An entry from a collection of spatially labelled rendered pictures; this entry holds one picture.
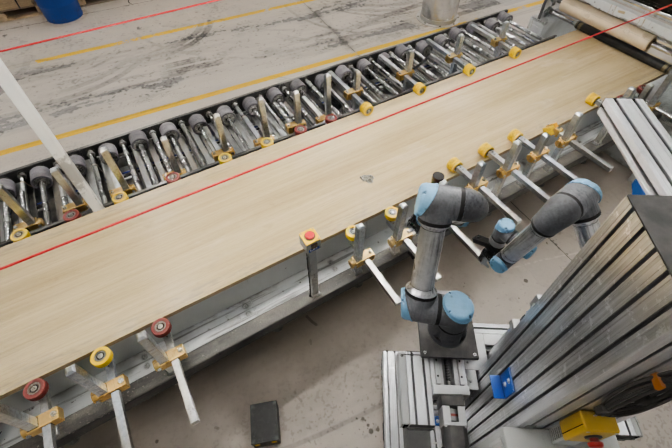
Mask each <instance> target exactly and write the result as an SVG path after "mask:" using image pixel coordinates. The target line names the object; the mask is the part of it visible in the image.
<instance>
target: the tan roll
mask: <svg viewBox="0 0 672 448"><path fill-rule="evenodd" d="M553 1H555V2H557V3H559V4H560V6H559V10H560V11H562V12H564V13H566V14H568V15H570V16H572V17H574V18H576V19H578V20H580V21H583V22H585V23H587V24H589V25H591V26H593V27H595V28H597V29H599V30H601V31H604V30H607V29H609V28H612V27H614V26H617V25H619V24H622V23H624V22H625V21H623V20H621V19H619V18H617V17H614V16H612V15H610V14H608V13H606V12H603V11H601V10H599V9H597V8H595V7H592V6H590V5H588V4H586V3H583V2H581V1H579V0H553ZM605 33H607V34H609V35H611V36H614V37H616V38H618V39H620V40H622V41H624V42H626V43H628V44H630V45H632V46H634V47H636V48H638V49H640V50H642V51H648V50H649V49H650V48H651V47H652V48H654V49H656V50H659V51H661V52H663V53H665V54H667V55H669V56H671V57H672V50H670V49H668V48H666V47H663V46H661V45H659V44H657V43H655V42H653V41H654V39H655V38H656V37H657V36H656V35H654V34H652V33H650V32H648V31H645V30H643V29H641V28H639V27H637V26H634V25H632V24H630V23H626V24H624V25H621V26H619V27H616V28H613V29H611V30H608V31H606V32H605Z"/></svg>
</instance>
